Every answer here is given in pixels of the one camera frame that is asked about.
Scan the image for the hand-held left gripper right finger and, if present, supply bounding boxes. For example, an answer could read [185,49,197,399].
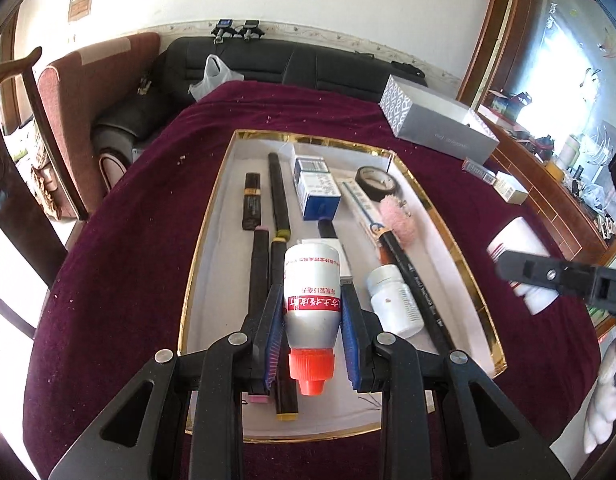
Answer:
[339,280,571,480]

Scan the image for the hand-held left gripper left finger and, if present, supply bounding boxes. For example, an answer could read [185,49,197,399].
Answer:
[48,282,286,480]

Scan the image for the white carton pink lines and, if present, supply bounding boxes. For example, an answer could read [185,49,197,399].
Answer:
[486,217,556,317]

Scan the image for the white pill bottle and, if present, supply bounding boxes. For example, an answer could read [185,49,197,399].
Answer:
[365,264,425,339]

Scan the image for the white bottle orange cap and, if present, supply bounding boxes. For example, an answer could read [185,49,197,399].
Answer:
[283,242,343,397]

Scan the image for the black marker purple cap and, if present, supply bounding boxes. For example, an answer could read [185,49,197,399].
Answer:
[245,227,271,406]

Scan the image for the black marker tan cap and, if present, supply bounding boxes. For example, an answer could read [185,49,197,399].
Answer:
[269,237,299,422]

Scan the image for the gold-rimmed white box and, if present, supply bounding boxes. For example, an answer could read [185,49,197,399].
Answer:
[178,130,507,443]

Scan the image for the pink puff brush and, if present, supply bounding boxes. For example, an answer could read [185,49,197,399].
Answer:
[375,195,459,358]

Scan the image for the black gold lipstick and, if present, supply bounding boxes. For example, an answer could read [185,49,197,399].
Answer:
[243,172,263,231]

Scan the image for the long white blue carton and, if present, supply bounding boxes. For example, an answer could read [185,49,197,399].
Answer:
[338,175,384,246]

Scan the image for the black marker olive cap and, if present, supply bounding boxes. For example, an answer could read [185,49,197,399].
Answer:
[267,152,292,241]

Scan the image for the brown tape roll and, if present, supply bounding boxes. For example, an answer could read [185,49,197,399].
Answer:
[354,166,400,203]

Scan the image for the blue green medicine box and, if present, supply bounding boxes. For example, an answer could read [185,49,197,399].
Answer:
[292,155,343,221]

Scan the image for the person's right hand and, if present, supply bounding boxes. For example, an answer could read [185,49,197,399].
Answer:
[582,344,616,455]

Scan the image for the clear plastic bag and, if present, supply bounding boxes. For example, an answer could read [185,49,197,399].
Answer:
[580,182,614,221]

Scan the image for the pale green jar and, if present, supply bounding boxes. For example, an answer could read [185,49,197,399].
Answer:
[559,134,582,166]

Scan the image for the wooden cabinet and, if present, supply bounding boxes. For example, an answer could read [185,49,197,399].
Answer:
[480,110,614,261]

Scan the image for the purple grey small carton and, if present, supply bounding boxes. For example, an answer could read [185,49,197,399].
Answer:
[462,157,496,178]

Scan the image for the burgundy velvet tablecloth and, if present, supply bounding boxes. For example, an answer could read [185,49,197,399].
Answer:
[23,80,604,480]

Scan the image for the grey shoe box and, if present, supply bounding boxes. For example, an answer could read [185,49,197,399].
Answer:
[379,74,500,165]

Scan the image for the black bag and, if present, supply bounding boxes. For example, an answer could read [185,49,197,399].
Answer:
[389,60,428,83]

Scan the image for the white plastic bag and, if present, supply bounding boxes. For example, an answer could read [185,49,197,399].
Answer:
[188,54,245,102]

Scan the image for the black leather sofa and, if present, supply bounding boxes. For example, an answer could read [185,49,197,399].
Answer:
[90,36,429,161]

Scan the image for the floral cushion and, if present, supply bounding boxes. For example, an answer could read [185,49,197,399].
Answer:
[30,120,63,221]

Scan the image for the dark wooden chair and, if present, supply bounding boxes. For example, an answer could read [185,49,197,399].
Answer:
[0,46,89,341]

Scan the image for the red fabric armchair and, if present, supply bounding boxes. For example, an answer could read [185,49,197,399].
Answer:
[35,31,161,221]

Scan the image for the black clamp mount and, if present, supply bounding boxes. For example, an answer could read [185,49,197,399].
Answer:
[238,19,265,42]
[210,18,239,43]

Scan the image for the small wall plaque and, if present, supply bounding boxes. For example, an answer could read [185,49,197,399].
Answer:
[68,0,95,23]

